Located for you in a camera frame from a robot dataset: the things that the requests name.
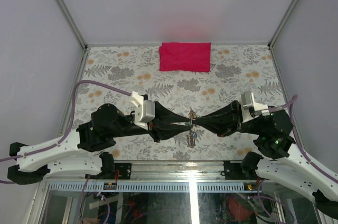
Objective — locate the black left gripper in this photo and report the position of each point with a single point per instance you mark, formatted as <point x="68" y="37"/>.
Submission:
<point x="162" y="127"/>

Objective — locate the key yellow tag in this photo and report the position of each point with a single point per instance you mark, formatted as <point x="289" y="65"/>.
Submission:
<point x="192" y="115"/>

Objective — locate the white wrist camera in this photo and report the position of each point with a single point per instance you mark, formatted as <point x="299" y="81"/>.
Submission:
<point x="144" y="110"/>
<point x="250" y="108"/>

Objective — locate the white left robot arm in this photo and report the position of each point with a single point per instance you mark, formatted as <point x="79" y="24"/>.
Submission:
<point x="83" y="151"/>

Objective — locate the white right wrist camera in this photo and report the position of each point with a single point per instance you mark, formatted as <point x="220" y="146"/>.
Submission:
<point x="250" y="108"/>

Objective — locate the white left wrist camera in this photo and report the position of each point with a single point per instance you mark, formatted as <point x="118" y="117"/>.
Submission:
<point x="144" y="110"/>

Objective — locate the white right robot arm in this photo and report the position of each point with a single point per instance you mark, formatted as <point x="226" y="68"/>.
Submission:
<point x="281" y="158"/>

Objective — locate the metal keyring hoop yellow handle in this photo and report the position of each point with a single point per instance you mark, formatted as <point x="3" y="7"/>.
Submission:
<point x="191" y="136"/>

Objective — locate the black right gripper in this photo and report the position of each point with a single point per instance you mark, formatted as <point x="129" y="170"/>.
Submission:
<point x="224" y="121"/>

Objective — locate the pink folded cloth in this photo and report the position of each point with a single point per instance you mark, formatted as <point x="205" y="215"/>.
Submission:
<point x="193" y="57"/>

